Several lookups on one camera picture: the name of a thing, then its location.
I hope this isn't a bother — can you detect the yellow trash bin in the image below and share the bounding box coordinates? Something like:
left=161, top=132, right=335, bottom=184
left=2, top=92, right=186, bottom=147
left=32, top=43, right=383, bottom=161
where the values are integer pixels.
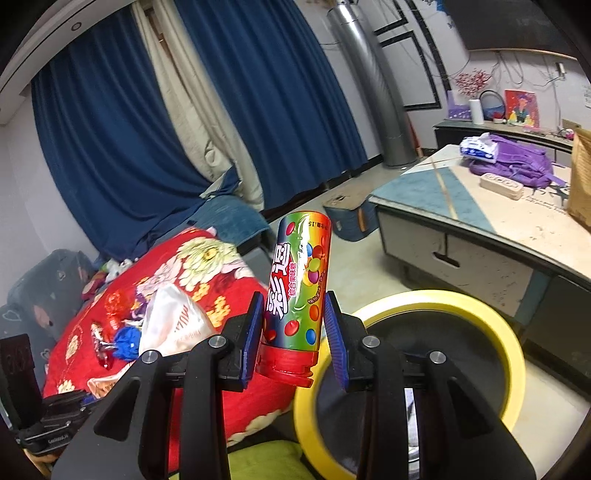
left=293, top=290, right=527, bottom=480

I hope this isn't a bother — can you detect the red floral blanket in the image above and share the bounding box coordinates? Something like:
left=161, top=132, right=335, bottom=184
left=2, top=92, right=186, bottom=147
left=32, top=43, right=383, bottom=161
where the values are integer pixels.
left=42, top=226, right=296, bottom=474

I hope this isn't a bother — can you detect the red candy wrapper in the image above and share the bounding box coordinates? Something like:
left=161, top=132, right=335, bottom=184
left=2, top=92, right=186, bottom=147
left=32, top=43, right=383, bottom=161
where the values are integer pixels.
left=91, top=322, right=117, bottom=370

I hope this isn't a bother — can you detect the red flower decoration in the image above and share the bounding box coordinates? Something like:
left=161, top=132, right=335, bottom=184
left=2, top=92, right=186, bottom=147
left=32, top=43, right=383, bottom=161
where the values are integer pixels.
left=455, top=69, right=490, bottom=100

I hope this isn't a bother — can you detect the purple box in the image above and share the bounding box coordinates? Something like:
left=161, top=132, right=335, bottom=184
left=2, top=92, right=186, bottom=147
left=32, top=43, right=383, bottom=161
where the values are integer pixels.
left=447, top=90, right=472, bottom=121

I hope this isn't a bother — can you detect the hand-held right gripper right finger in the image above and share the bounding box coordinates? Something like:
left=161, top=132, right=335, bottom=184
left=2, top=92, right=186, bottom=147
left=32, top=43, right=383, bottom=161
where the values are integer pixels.
left=323, top=290, right=539, bottom=480

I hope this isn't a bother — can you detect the colourful candy tube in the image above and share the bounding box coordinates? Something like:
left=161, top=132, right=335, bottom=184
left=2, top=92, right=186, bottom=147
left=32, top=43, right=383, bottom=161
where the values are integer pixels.
left=255, top=210, right=333, bottom=388

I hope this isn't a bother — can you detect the white plush toy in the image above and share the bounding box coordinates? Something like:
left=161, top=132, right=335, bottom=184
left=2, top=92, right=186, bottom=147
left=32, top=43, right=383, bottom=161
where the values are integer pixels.
left=106, top=259, right=138, bottom=283

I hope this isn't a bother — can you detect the coffee table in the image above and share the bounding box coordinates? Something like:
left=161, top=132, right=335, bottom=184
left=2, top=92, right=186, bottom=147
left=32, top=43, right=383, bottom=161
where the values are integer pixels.
left=368, top=144, right=591, bottom=365

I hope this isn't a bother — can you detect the blue crumpled wrapper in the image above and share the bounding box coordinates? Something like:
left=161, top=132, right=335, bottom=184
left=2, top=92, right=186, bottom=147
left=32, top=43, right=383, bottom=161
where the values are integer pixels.
left=115, top=325, right=142, bottom=361

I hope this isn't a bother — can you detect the green cushion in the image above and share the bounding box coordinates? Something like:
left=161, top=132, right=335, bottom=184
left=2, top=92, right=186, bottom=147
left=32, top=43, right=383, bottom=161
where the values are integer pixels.
left=226, top=438, right=315, bottom=480

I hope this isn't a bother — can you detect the beige oblong box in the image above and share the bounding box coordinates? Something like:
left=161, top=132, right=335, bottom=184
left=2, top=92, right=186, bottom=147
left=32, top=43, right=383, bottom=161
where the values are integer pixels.
left=479, top=172, right=525, bottom=200

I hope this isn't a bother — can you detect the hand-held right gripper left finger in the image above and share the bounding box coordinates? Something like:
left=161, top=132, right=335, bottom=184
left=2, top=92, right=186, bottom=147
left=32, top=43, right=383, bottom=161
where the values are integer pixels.
left=51, top=291, right=266, bottom=480

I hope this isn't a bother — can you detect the blue stool with cardboard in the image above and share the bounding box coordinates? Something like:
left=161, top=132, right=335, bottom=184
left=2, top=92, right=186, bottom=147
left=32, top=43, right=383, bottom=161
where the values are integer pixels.
left=322, top=182, right=380, bottom=241

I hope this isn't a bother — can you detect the silver tower air conditioner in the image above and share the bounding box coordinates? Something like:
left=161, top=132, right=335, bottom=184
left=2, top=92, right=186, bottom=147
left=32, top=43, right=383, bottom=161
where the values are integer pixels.
left=327, top=0, right=419, bottom=168

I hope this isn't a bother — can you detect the white blue tissue pack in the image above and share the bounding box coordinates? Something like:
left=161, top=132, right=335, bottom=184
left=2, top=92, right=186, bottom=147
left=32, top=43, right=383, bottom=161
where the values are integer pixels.
left=459, top=132, right=499, bottom=163

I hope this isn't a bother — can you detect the blue curtain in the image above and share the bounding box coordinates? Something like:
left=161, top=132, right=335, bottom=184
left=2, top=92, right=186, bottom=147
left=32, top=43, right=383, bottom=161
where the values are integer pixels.
left=173, top=0, right=370, bottom=210
left=30, top=4, right=241, bottom=261

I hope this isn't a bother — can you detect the colourful painting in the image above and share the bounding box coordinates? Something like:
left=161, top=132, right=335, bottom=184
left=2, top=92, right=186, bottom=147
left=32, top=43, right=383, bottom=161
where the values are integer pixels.
left=503, top=89, right=542, bottom=129

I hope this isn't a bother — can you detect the round basket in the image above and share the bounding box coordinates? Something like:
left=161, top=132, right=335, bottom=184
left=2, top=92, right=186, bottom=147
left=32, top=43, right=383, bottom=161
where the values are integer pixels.
left=479, top=89, right=506, bottom=121

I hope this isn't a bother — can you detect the dark television stand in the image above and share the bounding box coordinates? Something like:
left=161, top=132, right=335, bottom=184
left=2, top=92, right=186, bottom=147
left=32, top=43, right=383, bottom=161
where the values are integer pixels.
left=433, top=119, right=575, bottom=167

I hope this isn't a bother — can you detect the white plastic bag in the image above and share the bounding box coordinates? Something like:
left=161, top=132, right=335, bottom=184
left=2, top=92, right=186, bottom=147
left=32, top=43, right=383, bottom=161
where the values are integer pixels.
left=139, top=282, right=222, bottom=358

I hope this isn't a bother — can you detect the beige curtain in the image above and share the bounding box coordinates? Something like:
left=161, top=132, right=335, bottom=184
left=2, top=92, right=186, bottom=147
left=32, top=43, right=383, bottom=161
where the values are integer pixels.
left=131, top=0, right=266, bottom=213

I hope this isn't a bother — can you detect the black wall television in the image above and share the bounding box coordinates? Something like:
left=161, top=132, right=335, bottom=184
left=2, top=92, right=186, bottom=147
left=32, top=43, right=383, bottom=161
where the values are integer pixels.
left=441, top=0, right=583, bottom=61

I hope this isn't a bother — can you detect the brown paper bag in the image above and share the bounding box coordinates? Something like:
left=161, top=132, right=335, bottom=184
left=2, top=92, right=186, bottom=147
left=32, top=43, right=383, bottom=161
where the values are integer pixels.
left=567, top=127, right=591, bottom=229

